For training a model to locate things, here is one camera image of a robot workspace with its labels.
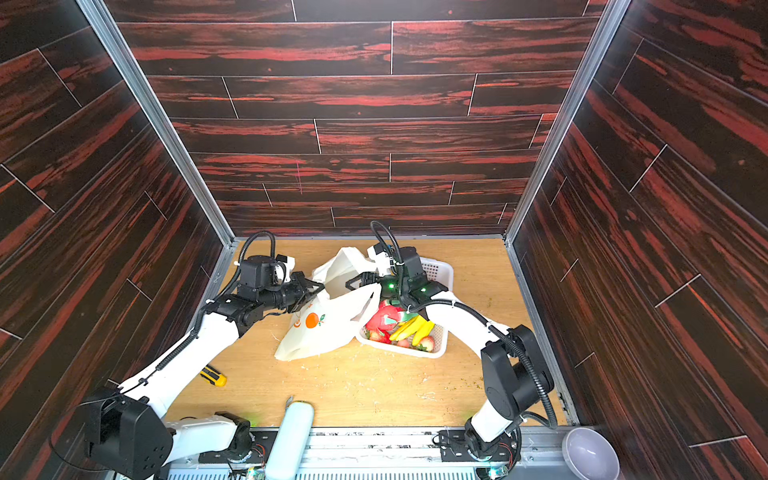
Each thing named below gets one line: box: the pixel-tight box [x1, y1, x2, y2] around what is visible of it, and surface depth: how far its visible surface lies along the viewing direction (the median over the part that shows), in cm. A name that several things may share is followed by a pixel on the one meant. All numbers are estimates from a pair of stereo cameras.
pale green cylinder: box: [266, 401, 314, 480], surface depth 73 cm
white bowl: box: [562, 427, 621, 480], surface depth 71 cm
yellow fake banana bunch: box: [389, 315, 435, 346], surface depth 91 cm
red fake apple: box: [419, 336, 435, 352], surface depth 87 cm
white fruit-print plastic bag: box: [275, 247, 381, 362], surface depth 79 cm
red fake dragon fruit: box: [365, 299, 402, 344], surface depth 86 cm
